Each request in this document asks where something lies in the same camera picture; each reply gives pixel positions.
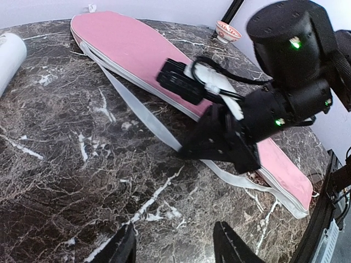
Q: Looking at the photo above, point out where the right black corner post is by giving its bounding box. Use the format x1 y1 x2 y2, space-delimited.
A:
221 0 244 24

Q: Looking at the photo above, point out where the grey slotted cable duct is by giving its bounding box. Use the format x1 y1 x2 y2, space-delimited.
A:
312 219 340 263

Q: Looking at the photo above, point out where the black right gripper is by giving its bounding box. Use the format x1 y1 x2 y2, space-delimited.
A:
178 81 332 173

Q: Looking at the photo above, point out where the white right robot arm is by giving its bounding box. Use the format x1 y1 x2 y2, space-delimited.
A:
179 1 350 173

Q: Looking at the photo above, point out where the black front table rail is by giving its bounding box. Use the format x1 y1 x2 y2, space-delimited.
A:
290 150 350 263

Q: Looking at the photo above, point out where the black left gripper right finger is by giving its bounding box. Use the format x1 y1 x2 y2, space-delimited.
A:
213 221 263 263

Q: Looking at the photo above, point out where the white shuttlecock tube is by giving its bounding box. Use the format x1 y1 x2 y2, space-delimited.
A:
0 33 27 96

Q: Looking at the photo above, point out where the orange patterned small bowl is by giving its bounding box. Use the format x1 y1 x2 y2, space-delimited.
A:
216 21 242 44

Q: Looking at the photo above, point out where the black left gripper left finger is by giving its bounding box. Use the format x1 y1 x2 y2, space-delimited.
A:
92 223 137 263

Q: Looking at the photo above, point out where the pink racket cover bag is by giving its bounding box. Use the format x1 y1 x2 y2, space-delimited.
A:
70 11 313 219

